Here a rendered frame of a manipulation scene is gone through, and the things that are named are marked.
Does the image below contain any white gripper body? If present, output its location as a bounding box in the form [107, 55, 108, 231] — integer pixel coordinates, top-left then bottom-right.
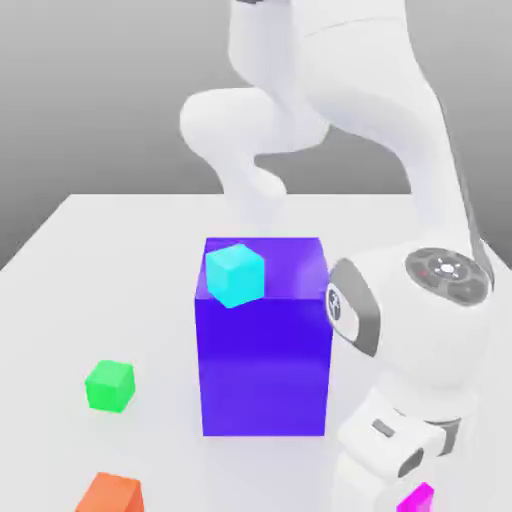
[330, 450, 402, 512]

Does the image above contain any small magenta cube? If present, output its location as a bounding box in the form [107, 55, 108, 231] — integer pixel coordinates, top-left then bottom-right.
[395, 481, 436, 512]

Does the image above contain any small cyan cube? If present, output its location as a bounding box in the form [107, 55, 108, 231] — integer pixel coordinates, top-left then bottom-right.
[204, 242, 266, 310]

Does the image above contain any small orange cube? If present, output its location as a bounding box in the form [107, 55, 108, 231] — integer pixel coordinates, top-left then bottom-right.
[74, 471, 145, 512]

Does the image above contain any small green cube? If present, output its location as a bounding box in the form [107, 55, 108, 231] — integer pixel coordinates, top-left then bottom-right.
[84, 359, 137, 414]

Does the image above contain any large blue box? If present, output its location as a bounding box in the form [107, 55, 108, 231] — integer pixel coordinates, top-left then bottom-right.
[194, 236, 334, 438]

